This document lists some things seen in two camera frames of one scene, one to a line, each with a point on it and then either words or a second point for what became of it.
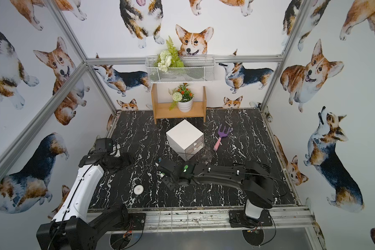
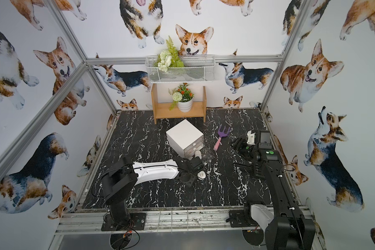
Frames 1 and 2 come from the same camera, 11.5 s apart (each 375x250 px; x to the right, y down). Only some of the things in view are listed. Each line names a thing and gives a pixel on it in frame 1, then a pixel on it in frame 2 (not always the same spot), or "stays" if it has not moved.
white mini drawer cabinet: [185, 139] stays
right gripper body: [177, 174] → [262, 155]
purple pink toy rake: [221, 134] stays
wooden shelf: [169, 110] stays
